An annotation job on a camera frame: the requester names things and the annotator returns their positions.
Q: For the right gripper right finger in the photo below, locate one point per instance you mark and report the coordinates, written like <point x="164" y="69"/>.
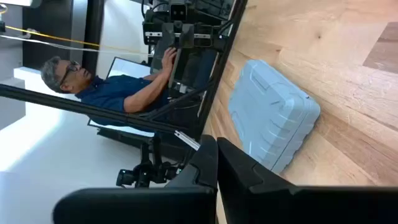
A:
<point x="280" y="205"/>

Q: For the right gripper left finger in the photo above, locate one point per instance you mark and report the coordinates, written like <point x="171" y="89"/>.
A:
<point x="140" y="205"/>

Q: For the person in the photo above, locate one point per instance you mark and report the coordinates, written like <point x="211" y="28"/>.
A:
<point x="105" y="93"/>

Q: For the grey plastic tool case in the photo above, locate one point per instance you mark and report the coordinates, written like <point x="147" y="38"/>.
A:
<point x="273" y="112"/>

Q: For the black small exterior camera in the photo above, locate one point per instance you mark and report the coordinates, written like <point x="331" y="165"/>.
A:
<point x="143" y="174"/>

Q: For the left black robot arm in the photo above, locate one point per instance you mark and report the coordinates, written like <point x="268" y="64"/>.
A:
<point x="211" y="7"/>

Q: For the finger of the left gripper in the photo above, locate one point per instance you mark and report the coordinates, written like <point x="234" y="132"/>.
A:
<point x="186" y="35"/>
<point x="163" y="37"/>

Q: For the silver metal bracket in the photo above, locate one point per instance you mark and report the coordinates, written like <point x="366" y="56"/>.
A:
<point x="186" y="140"/>

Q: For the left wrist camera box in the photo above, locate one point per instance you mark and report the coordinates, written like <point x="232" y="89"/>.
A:
<point x="178" y="11"/>

